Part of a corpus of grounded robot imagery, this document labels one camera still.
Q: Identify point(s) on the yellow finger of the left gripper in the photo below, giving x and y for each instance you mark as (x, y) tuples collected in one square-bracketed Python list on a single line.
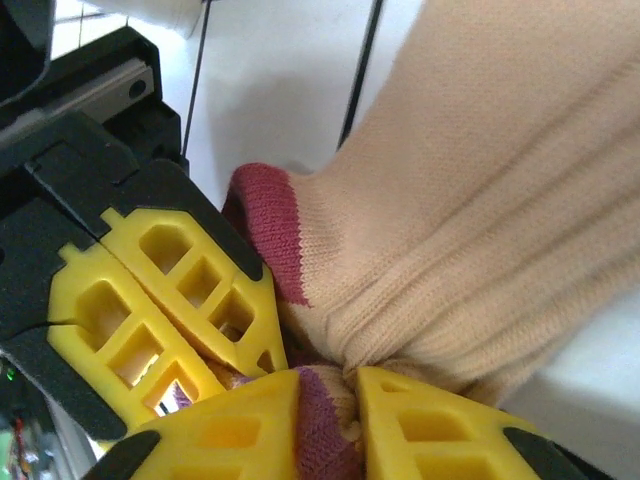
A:
[(100, 320), (200, 280)]

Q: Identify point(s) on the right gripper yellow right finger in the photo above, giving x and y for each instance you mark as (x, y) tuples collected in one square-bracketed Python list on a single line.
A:
[(435, 440)]

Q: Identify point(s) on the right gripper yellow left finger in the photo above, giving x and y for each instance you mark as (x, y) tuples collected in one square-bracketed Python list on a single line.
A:
[(225, 440)]

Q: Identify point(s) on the beige sock with maroon toe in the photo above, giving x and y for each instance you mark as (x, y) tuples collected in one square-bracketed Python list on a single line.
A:
[(450, 200)]

